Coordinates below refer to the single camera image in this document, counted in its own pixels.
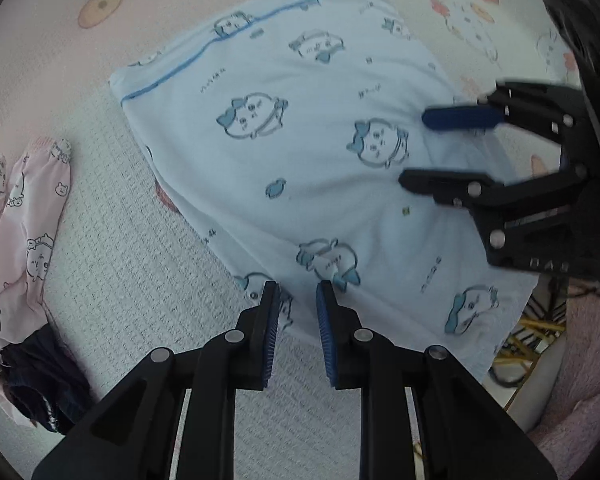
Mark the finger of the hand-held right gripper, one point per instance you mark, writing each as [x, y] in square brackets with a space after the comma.
[455, 117]
[440, 182]

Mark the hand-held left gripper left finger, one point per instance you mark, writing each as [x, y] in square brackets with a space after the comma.
[272, 331]

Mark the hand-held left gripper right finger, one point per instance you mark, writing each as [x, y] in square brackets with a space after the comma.
[325, 336]

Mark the light blue printed pants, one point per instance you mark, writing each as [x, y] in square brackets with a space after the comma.
[305, 160]

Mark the pink and cream printed blanket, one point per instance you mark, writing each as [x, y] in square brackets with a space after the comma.
[130, 260]

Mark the black garment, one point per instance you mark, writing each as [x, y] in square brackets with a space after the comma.
[45, 385]

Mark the pink printed garment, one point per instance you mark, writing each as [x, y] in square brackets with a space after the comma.
[25, 240]

